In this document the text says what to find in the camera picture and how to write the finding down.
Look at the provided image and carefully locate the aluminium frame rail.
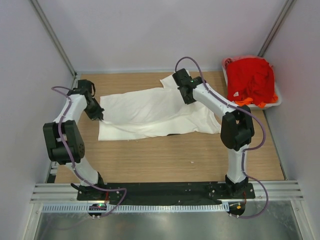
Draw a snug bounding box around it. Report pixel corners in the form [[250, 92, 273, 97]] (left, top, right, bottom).
[[30, 180, 304, 204]]

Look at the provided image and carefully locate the orange garment in basket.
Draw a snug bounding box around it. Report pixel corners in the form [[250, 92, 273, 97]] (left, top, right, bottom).
[[235, 93, 279, 109]]

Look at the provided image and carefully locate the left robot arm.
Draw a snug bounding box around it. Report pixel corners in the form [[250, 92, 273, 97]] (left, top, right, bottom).
[[43, 79, 106, 201]]

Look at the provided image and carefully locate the slotted cable duct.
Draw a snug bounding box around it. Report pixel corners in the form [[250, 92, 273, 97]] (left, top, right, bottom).
[[41, 202, 229, 214]]

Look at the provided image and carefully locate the white t-shirt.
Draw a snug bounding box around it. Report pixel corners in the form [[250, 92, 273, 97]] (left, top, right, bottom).
[[98, 75, 221, 141]]

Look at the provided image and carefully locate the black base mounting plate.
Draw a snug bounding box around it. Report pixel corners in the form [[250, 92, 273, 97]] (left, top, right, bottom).
[[70, 181, 256, 206]]

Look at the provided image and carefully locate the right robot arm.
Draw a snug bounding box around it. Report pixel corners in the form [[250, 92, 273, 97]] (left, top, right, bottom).
[[172, 68, 255, 198]]

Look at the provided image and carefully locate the red t-shirt in basket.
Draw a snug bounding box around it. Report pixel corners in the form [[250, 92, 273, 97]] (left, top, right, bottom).
[[226, 57, 276, 104]]

